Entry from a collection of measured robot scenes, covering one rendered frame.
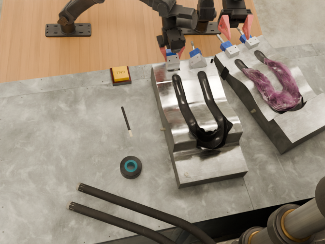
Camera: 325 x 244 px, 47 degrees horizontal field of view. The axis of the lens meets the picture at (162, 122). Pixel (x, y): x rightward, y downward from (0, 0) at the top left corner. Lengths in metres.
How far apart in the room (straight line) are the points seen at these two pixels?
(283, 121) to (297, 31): 1.72
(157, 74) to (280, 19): 1.82
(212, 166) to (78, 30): 0.85
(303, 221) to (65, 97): 1.05
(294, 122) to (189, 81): 0.43
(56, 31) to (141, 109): 0.54
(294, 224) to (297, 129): 0.68
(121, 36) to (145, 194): 0.74
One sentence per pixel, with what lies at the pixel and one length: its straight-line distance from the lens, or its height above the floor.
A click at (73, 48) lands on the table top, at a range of 1.69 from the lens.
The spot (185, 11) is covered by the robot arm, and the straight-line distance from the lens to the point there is 1.33.
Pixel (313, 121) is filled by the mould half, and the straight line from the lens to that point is 1.53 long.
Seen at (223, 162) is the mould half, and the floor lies 0.86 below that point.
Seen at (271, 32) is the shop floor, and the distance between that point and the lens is 3.03.
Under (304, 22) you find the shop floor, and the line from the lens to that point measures 3.22.
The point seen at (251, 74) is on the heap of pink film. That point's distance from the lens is 1.56.
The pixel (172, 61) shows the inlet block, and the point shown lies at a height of 0.95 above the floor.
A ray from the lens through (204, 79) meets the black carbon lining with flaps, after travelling 1.52.
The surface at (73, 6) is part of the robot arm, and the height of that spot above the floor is 1.00.
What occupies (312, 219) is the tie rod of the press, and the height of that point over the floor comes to 1.42.
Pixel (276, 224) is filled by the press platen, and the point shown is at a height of 1.29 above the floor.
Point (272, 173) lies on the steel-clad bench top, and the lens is 1.50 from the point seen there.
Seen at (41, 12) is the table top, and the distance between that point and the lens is 1.85.
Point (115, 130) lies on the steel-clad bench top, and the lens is 1.46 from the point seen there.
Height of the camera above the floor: 2.11
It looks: 62 degrees down
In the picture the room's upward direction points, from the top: 11 degrees clockwise
